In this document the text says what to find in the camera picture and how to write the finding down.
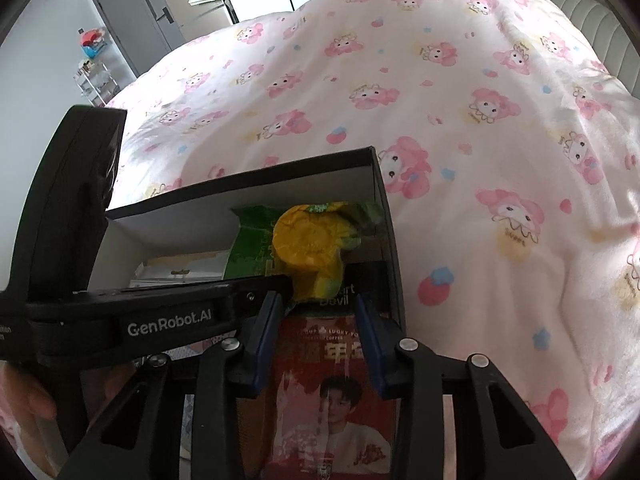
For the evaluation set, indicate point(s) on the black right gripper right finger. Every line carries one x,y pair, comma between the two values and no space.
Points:
496,435

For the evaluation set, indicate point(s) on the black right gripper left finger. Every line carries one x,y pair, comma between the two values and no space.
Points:
138,435

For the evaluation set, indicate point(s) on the red packet with man portrait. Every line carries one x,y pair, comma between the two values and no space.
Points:
329,423

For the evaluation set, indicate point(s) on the yellow foil snack bag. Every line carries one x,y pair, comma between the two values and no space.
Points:
309,242

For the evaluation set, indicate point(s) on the person's left hand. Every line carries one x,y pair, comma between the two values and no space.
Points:
23,399

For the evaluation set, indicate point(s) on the white printed leaflet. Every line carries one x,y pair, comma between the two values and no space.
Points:
184,269

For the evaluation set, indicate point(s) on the green foil snack bag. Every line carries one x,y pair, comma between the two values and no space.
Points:
251,253

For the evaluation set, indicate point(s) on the pink cartoon print bedsheet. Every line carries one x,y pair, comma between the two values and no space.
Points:
510,160

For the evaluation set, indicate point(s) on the grey door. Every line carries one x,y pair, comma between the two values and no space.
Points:
143,30

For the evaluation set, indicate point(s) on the grey padded headboard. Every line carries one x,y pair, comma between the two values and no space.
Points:
607,37

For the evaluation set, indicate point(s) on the white wire rack shelf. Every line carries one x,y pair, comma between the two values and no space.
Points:
92,77

